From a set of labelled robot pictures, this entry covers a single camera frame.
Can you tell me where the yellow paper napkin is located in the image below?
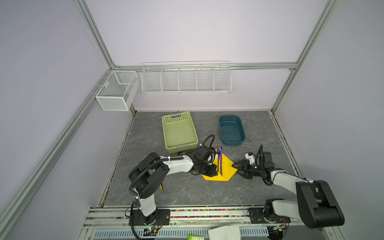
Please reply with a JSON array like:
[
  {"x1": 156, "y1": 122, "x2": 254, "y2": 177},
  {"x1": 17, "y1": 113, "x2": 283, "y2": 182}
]
[{"x1": 202, "y1": 148, "x2": 237, "y2": 182}]

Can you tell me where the purple metal knife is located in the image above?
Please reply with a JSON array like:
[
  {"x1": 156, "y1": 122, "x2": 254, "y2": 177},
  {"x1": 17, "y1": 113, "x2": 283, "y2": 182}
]
[{"x1": 218, "y1": 147, "x2": 223, "y2": 176}]

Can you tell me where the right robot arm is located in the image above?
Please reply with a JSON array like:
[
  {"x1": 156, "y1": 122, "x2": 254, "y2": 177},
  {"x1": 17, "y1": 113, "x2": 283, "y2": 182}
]
[{"x1": 232, "y1": 146, "x2": 345, "y2": 229}]

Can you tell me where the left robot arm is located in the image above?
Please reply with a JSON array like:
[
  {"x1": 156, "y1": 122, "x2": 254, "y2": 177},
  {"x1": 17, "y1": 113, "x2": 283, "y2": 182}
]
[{"x1": 129, "y1": 135, "x2": 218, "y2": 225}]

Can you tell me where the teal plastic tray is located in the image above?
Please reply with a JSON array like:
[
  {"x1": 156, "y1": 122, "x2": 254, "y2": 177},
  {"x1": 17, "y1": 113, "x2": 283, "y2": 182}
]
[{"x1": 219, "y1": 115, "x2": 246, "y2": 146}]

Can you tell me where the light green perforated basket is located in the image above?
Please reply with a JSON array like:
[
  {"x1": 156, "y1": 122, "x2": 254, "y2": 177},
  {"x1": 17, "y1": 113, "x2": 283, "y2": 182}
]
[{"x1": 162, "y1": 112, "x2": 199, "y2": 154}]

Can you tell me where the white paper sheet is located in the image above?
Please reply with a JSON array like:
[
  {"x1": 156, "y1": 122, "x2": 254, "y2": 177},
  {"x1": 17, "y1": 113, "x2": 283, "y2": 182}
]
[{"x1": 208, "y1": 226, "x2": 241, "y2": 240}]

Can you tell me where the green small object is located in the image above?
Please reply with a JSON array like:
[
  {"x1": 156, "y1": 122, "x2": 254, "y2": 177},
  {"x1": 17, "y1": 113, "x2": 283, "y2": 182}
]
[{"x1": 188, "y1": 235, "x2": 205, "y2": 240}]

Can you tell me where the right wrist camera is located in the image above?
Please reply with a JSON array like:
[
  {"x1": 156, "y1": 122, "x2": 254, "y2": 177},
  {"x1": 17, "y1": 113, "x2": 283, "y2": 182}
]
[{"x1": 245, "y1": 153, "x2": 256, "y2": 165}]

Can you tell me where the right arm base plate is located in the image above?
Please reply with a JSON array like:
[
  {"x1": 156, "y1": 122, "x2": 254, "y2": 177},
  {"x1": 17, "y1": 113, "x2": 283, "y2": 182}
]
[{"x1": 246, "y1": 208, "x2": 291, "y2": 224}]

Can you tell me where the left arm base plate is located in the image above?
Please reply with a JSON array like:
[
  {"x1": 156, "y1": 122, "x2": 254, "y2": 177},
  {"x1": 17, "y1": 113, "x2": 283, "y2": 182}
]
[{"x1": 129, "y1": 209, "x2": 171, "y2": 226}]

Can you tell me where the long white wire shelf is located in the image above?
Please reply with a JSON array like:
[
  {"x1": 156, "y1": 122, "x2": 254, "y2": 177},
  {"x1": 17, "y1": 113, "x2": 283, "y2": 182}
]
[{"x1": 141, "y1": 61, "x2": 232, "y2": 94}]

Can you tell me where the small white wire basket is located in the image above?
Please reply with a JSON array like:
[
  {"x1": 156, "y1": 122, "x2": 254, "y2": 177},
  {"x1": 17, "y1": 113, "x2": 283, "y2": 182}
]
[{"x1": 96, "y1": 71, "x2": 140, "y2": 112}]

